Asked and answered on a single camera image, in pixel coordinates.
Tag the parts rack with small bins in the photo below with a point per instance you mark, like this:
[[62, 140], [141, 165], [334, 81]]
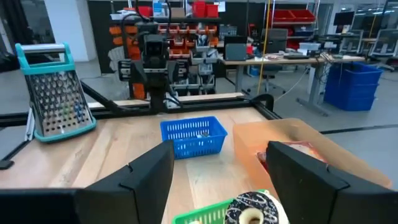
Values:
[[199, 46]]

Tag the chocolate frosted toy donut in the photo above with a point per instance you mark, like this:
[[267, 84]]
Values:
[[248, 205]]

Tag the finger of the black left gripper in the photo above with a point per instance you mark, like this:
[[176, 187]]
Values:
[[182, 71], [125, 71]]

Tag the dark office chair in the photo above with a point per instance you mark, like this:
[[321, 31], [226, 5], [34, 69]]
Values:
[[275, 40]]

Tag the teal metal box grater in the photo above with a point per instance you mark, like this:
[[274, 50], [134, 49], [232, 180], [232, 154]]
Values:
[[59, 99]]

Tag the blue plastic basket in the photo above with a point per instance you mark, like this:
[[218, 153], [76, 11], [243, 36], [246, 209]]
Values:
[[192, 143]]

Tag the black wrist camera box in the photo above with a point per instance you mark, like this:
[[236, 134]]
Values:
[[155, 46]]

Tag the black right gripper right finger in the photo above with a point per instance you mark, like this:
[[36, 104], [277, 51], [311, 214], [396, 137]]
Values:
[[304, 189]]

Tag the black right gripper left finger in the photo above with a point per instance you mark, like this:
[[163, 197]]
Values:
[[143, 186]]

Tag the red plastic-wrapped packet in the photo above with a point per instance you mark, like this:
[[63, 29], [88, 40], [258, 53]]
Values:
[[311, 149]]

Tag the metal shelf with red bins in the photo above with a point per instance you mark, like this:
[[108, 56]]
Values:
[[293, 18]]

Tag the stacked blue crates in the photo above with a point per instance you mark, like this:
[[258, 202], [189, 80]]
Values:
[[353, 87]]

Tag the red plastic storage bin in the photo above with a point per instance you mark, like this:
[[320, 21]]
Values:
[[212, 10], [199, 9]]

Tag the long wooden desk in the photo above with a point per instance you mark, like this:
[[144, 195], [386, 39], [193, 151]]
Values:
[[295, 59]]

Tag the green plastic basket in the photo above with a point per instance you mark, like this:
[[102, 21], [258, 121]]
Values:
[[202, 216]]

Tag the black aluminium table frame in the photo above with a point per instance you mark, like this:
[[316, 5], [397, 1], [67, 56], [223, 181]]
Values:
[[217, 104]]

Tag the grey laptop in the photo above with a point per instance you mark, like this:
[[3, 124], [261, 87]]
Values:
[[235, 52]]

